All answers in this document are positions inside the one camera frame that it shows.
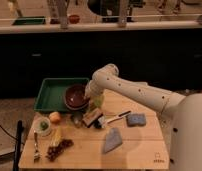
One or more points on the black vertical post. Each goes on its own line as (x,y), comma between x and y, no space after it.
(17,146)

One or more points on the grey blue folded cloth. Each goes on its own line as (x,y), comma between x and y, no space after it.
(112,140)

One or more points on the bunch of dark grapes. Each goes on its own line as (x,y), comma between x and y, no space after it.
(54,152)

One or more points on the dark round small object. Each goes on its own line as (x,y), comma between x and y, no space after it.
(76,118)

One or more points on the yellow banana toy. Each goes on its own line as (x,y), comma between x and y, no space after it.
(56,138)

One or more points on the green plastic cup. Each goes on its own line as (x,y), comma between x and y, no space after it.
(98,101)

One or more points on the green plastic tray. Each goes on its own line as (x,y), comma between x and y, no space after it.
(51,94)

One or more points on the orange fruit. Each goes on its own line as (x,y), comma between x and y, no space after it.
(55,117)

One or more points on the wooden block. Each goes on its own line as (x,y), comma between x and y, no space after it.
(90,117)

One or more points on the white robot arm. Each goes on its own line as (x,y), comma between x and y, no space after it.
(186,135)

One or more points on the metal fork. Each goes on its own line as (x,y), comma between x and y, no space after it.
(36,149)

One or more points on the blue sponge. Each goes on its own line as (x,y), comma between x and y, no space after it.
(135,120)

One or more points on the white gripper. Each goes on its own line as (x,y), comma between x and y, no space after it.
(92,90)

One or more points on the dark red bowl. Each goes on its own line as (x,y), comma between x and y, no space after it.
(74,97)

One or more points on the white cup with green item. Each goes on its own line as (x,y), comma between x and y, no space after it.
(42,126)

